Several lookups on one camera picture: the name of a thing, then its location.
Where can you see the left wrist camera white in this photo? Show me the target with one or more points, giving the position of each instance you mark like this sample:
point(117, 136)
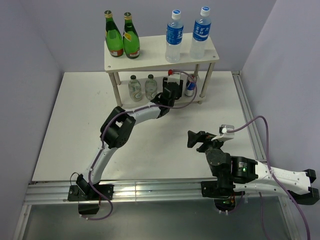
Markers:
point(174, 77)

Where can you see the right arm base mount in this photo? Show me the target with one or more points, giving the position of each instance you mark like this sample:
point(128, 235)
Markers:
point(226, 201)

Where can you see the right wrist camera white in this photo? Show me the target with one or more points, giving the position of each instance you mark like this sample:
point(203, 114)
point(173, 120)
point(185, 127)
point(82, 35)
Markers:
point(225, 133)

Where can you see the green glass bottle left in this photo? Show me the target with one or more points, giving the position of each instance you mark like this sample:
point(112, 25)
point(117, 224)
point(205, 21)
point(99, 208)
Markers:
point(113, 38)

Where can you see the aluminium rail frame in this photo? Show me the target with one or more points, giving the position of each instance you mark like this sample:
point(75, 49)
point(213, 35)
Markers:
point(148, 190)

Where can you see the white two-tier shelf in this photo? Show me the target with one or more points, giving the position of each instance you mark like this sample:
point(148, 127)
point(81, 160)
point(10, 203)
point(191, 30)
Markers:
point(152, 61)

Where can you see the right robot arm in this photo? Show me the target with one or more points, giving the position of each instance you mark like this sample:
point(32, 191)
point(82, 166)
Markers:
point(237, 175)

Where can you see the green glass bottle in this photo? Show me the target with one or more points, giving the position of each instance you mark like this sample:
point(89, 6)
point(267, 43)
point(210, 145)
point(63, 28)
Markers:
point(113, 38)
point(131, 42)

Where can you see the small pocari sweat bottle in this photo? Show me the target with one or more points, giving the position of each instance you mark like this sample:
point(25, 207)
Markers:
point(174, 36)

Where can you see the green glass bottle right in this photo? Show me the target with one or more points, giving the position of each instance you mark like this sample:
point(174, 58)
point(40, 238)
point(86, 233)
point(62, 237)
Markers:
point(131, 42)

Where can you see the clear chang bottle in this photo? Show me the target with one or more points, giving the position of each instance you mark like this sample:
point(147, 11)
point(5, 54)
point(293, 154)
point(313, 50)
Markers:
point(151, 87)
point(135, 89)

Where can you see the red bull can front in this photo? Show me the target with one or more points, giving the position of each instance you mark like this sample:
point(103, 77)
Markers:
point(190, 86)

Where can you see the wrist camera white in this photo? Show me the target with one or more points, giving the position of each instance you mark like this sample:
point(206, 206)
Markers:
point(174, 77)
point(225, 133)

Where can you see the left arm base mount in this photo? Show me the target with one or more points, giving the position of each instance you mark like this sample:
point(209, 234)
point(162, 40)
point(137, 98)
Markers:
point(76, 195)

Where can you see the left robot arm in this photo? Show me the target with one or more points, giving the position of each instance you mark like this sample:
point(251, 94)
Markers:
point(116, 131)

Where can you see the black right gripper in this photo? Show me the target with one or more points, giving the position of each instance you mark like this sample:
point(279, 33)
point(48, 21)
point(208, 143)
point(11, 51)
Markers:
point(201, 136)

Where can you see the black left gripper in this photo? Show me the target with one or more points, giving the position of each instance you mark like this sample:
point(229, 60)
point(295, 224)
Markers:
point(180, 90)

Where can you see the large pocari sweat bottle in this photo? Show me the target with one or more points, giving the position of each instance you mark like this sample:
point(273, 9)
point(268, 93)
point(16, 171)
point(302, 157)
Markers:
point(200, 33)

